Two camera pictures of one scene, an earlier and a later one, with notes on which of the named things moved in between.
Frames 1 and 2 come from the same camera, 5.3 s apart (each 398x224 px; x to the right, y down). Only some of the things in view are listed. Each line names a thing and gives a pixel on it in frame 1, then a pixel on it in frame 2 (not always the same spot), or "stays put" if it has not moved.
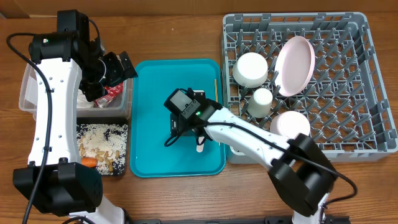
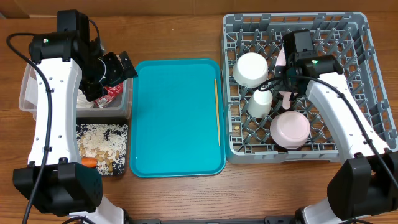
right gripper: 185,125 → 285,73
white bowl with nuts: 250,70 stays put
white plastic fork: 199,148 → 286,99
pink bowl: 290,124 stays put
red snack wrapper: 112,91 stays put
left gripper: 94,90 stays put
